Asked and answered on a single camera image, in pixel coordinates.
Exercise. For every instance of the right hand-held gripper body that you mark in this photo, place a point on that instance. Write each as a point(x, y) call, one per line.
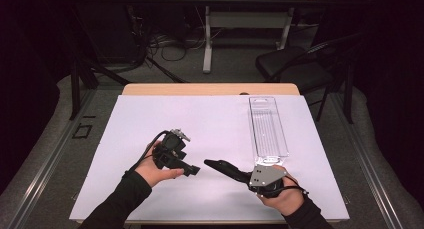
point(265, 175)

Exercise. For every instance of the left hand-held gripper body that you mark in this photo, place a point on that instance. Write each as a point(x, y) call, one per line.
point(168, 147)

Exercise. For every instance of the clear plastic bin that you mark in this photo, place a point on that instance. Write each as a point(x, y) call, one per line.
point(268, 129)

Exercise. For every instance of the person's left hand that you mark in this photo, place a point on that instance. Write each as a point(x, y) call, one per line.
point(150, 172)

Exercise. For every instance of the person's right hand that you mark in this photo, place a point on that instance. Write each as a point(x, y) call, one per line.
point(288, 197)

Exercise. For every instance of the white table mat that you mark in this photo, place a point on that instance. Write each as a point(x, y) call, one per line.
point(206, 122)

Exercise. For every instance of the black chair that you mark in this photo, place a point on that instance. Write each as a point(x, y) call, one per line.
point(293, 69)

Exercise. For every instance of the black metal stand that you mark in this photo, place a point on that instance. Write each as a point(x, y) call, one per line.
point(76, 82)

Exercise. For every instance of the metal floor rail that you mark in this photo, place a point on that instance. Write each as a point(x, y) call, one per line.
point(50, 162)
point(366, 162)

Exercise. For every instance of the white desk with metal frame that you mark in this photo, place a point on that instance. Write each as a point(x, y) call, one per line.
point(246, 19)

